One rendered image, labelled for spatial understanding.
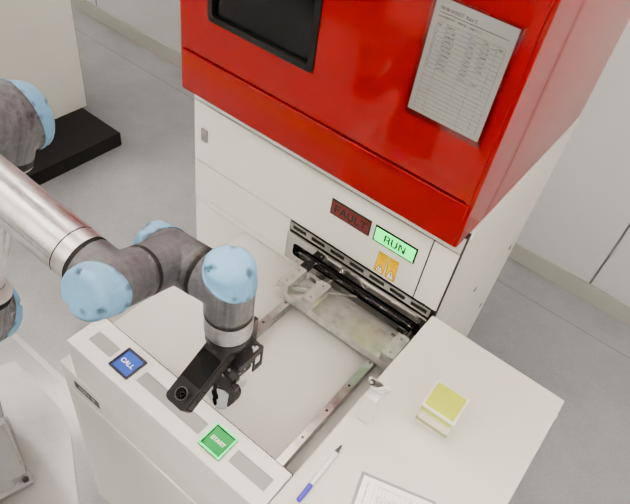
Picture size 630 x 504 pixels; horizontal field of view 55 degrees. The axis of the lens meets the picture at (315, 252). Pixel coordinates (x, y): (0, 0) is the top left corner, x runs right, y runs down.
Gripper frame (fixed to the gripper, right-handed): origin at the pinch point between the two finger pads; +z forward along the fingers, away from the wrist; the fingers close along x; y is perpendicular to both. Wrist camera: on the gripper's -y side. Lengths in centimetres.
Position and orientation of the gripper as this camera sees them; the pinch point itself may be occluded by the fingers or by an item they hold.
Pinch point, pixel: (216, 405)
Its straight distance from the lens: 111.0
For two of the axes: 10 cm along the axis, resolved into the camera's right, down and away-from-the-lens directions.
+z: -1.3, 7.0, 7.1
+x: -7.8, -5.1, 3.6
